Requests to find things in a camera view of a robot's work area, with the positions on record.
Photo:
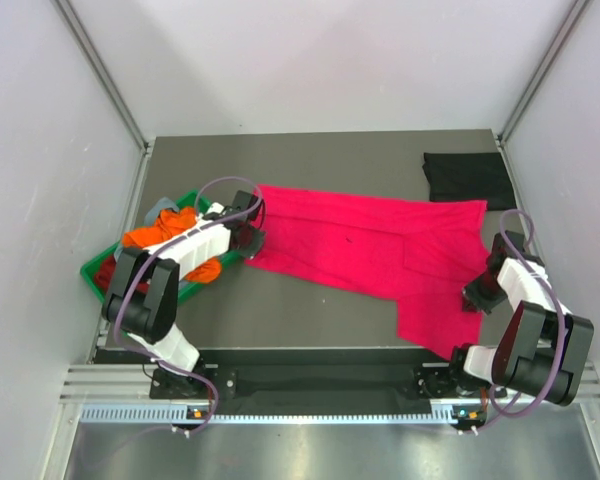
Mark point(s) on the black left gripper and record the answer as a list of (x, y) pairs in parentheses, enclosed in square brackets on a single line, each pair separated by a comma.
[(254, 247)]

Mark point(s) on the right aluminium frame post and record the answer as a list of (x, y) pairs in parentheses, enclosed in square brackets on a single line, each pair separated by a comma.
[(574, 14)]

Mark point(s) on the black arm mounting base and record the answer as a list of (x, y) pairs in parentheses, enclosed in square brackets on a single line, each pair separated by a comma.
[(407, 372)]

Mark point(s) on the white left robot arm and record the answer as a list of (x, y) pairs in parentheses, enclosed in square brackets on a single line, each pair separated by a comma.
[(142, 299)]

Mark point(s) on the pink t-shirt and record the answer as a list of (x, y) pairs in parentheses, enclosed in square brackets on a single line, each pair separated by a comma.
[(418, 254)]

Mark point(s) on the folded black t-shirt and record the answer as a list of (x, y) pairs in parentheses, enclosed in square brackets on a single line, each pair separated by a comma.
[(457, 177)]

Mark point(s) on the left aluminium frame post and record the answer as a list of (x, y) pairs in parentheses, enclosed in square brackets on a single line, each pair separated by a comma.
[(71, 18)]

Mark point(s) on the dark red t-shirt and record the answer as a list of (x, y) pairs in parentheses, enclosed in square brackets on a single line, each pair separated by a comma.
[(103, 276)]

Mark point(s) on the grey t-shirt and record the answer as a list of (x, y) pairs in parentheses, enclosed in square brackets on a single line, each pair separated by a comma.
[(163, 204)]

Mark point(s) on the orange t-shirt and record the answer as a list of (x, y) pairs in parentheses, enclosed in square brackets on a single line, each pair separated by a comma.
[(168, 224)]

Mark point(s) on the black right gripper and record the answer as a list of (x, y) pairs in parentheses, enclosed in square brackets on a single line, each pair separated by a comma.
[(472, 301)]

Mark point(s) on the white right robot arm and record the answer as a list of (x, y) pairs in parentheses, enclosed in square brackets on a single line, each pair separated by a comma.
[(544, 343)]

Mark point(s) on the green plastic bin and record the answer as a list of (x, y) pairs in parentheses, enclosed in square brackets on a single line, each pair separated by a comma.
[(186, 289)]

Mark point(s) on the aluminium frame post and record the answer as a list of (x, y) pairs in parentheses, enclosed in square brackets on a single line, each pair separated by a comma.
[(71, 18), (574, 14)]

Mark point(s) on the slotted cable duct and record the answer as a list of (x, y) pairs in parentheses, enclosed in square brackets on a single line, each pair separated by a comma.
[(181, 414)]

